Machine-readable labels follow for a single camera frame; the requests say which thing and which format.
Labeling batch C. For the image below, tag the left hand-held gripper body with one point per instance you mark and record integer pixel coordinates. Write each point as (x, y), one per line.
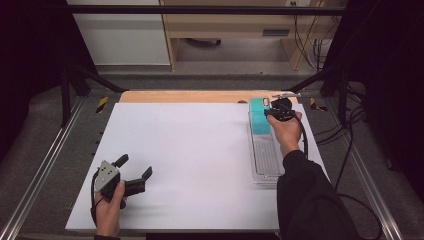
(106, 176)

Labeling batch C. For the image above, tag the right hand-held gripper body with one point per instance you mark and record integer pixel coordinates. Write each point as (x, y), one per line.
(282, 110)

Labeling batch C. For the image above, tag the clear plastic tray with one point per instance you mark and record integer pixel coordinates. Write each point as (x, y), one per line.
(266, 156)

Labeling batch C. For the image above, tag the person's right hand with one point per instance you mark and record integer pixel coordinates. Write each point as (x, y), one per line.
(288, 135)

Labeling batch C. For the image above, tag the person's left hand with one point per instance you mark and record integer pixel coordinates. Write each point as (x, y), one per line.
(108, 213)

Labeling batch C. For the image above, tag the yellow black tape marker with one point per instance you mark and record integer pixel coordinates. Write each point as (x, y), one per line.
(315, 105)
(102, 104)

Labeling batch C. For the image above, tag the white table sheet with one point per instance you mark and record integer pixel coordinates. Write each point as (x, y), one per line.
(193, 160)

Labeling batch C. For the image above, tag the black metal stand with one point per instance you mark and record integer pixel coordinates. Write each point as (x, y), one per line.
(341, 96)
(66, 96)

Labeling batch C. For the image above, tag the wooden desk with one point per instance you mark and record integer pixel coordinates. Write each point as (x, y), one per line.
(233, 25)

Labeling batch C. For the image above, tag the round low floor object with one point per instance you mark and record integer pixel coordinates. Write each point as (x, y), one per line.
(203, 42)

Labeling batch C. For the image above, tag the black curtain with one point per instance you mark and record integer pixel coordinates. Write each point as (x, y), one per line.
(393, 83)
(30, 66)

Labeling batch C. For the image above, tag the white cabinet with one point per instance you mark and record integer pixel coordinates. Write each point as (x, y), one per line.
(123, 36)

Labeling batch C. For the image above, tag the aluminium floor rail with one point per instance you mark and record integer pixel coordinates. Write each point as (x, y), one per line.
(373, 186)
(36, 173)

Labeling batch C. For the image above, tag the white wall socket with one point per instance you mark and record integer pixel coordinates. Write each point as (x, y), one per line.
(298, 2)

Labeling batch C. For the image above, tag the black horizontal frame bar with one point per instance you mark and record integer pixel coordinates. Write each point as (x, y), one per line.
(200, 10)

